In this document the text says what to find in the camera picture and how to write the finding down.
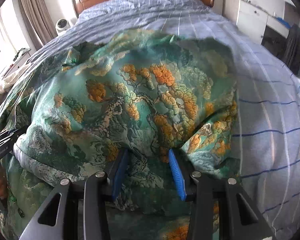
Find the beige curtain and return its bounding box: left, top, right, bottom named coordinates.
left=20, top=0, right=57, bottom=49

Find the white round fan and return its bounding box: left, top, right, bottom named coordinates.
left=55, top=18, right=71, bottom=36

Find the white desk with drawers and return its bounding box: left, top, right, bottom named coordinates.
left=222, top=0, right=289, bottom=44

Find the white window-side dresser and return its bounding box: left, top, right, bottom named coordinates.
left=0, top=48, right=31, bottom=80

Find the green landscape print jacket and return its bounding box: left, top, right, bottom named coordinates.
left=0, top=30, right=239, bottom=239

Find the dark jacket on chair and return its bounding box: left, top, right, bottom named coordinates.
left=281, top=24, right=300, bottom=78

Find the cream knitted sweater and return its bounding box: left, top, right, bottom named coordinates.
left=0, top=63, right=30, bottom=96

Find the blue plaid bed duvet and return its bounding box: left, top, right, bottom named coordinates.
left=30, top=0, right=300, bottom=239

